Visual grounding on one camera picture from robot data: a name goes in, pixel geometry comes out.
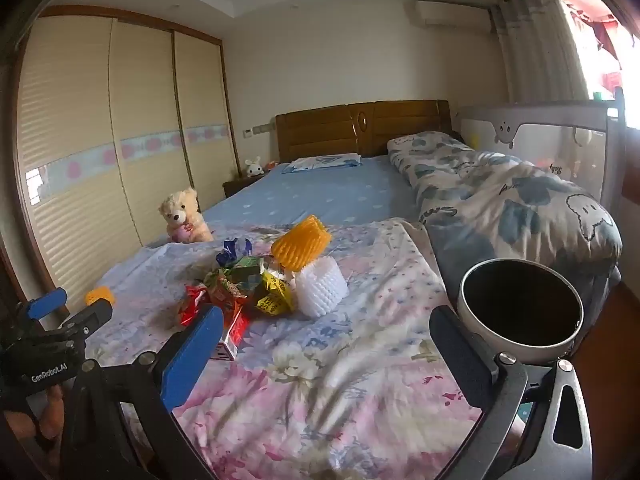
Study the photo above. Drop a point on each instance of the red green snack packet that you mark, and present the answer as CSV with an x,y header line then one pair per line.
x,y
226,287

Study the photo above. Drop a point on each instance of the small yellow foam piece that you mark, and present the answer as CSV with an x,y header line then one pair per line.
x,y
100,296

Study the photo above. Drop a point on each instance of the orange foam fruit net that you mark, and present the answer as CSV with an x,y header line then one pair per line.
x,y
300,242

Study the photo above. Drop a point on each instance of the red hanging cloth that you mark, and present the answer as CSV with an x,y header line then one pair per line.
x,y
600,25

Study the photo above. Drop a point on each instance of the green cloth item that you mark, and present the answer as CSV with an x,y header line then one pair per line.
x,y
245,268

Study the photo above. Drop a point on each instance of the grey dotted curtain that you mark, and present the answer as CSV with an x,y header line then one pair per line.
x,y
540,40

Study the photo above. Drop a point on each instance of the grey bed guard rail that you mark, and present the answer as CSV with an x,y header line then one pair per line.
x,y
540,127

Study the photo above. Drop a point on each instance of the red snack wrapper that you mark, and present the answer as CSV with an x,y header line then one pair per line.
x,y
192,305

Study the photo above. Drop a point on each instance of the white air conditioner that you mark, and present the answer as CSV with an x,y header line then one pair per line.
x,y
450,17

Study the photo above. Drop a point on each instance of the white rabbit toy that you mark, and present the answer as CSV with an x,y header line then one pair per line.
x,y
254,167

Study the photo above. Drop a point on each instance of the wooden bed headboard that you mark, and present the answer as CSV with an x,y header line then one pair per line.
x,y
320,130

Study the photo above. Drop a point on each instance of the dark wooden nightstand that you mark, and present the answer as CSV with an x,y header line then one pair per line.
x,y
237,186

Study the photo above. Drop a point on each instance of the pink floral blanket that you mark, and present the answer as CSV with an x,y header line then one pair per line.
x,y
325,385

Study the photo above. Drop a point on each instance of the blue white pillow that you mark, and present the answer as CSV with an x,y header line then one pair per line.
x,y
320,162

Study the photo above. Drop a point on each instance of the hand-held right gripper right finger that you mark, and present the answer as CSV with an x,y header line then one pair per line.
x,y
460,355

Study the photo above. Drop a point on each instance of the person's left hand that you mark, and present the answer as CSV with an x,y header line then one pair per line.
x,y
50,415

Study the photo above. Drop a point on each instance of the yellow snack wrapper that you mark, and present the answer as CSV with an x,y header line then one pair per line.
x,y
272,295

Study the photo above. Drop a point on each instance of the blue cloud print quilt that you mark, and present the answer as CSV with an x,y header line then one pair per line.
x,y
500,210

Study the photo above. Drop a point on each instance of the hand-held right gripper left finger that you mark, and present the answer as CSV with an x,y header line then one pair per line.
x,y
192,355

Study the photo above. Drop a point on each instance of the beige teddy bear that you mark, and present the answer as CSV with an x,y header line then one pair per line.
x,y
182,212

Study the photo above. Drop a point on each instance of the white round bowl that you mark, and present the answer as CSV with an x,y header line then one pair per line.
x,y
520,305

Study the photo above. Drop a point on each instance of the light blue bedsheet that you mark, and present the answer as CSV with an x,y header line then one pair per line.
x,y
325,195

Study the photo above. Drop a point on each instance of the cream sliding-door wardrobe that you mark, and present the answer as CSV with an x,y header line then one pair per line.
x,y
75,135

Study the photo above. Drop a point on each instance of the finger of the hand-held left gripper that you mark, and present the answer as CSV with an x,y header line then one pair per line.
x,y
90,317
47,304

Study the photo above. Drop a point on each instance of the red white carton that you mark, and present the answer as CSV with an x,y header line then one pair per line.
x,y
235,335

